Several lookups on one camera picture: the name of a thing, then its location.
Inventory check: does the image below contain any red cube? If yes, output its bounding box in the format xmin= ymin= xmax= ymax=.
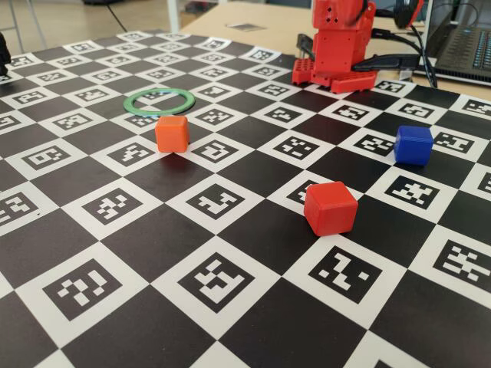
xmin=303 ymin=181 xmax=360 ymax=238

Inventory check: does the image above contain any blue cube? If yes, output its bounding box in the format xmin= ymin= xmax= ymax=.
xmin=393 ymin=124 xmax=434 ymax=167

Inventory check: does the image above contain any orange cube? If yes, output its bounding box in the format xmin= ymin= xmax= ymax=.
xmin=154 ymin=115 xmax=191 ymax=153

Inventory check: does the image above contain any checkerboard marker board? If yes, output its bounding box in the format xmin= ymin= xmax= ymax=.
xmin=0 ymin=29 xmax=491 ymax=368

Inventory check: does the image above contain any black clamp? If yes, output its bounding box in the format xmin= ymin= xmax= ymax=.
xmin=296 ymin=33 xmax=316 ymax=59
xmin=351 ymin=53 xmax=420 ymax=74

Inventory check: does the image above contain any white furniture leg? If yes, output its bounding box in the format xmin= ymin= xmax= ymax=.
xmin=167 ymin=0 xmax=182 ymax=34

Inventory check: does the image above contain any dark laptop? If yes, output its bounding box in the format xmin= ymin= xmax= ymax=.
xmin=421 ymin=0 xmax=491 ymax=86

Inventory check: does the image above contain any black stand object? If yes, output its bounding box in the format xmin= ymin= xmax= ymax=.
xmin=0 ymin=32 xmax=12 ymax=77

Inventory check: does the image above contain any green ring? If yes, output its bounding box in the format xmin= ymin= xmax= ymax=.
xmin=123 ymin=87 xmax=196 ymax=117

